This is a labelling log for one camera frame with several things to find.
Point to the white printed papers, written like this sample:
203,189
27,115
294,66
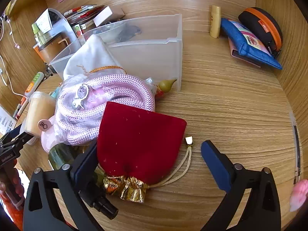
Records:
44,21

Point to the black orange zip case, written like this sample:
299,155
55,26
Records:
255,24

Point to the green glass bottle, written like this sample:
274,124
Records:
61,155

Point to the red velvet pouch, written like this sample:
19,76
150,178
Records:
139,139

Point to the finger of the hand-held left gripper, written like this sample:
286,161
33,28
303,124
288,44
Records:
24,137

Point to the wooden desktop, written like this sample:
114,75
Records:
228,101

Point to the metal key bunch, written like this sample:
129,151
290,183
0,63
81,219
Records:
49,73

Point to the orange green tube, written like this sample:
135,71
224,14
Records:
33,84

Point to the white printed card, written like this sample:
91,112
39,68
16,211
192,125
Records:
6,120

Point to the pale yellow cylinder jar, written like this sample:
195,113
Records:
39,113

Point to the person's left hand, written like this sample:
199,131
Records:
10,182

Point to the olive gourd charm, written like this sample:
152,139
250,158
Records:
167,85

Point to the white block box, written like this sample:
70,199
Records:
103,15

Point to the blue zip pouch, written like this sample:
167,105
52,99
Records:
240,41

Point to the pink fuzzy toy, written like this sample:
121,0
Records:
299,195

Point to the yellow stick tube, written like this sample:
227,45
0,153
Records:
215,21

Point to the teal tube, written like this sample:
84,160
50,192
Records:
55,92

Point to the white cloth pouch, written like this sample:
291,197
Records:
89,53

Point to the pink knitted pouch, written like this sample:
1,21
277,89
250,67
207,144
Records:
115,84

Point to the white marker pen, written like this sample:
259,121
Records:
21,107

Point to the stack of booklets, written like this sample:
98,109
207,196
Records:
81,13

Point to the orange box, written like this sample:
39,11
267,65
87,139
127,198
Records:
36,51

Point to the clear plastic pen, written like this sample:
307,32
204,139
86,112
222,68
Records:
295,144

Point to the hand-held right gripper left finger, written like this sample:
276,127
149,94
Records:
83,166

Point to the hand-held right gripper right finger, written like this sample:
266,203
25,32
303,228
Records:
216,163

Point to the clear plastic bin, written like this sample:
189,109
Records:
149,57

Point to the white desk organizer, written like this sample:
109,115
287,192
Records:
63,24

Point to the pink wallet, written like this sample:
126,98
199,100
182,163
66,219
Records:
234,51

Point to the pink round case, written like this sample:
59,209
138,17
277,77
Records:
49,138

